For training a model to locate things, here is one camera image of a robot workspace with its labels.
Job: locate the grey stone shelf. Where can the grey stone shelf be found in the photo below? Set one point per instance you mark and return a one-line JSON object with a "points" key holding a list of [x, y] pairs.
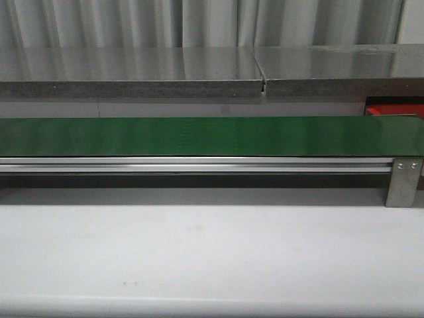
{"points": [[381, 70]]}

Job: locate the aluminium conveyor frame rail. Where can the aluminium conveyor frame rail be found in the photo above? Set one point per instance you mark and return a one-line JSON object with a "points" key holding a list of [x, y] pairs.
{"points": [[196, 164]]}

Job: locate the green conveyor belt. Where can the green conveyor belt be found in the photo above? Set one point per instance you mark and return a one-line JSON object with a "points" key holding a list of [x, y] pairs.
{"points": [[381, 136]]}

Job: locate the steel conveyor support bracket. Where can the steel conveyor support bracket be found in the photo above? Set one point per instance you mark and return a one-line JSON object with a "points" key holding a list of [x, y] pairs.
{"points": [[404, 181]]}

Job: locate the white curtain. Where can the white curtain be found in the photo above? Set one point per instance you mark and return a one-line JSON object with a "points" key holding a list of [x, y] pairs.
{"points": [[61, 24]]}

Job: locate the red plastic tray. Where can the red plastic tray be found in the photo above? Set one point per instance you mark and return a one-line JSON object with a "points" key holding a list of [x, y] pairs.
{"points": [[395, 109]]}

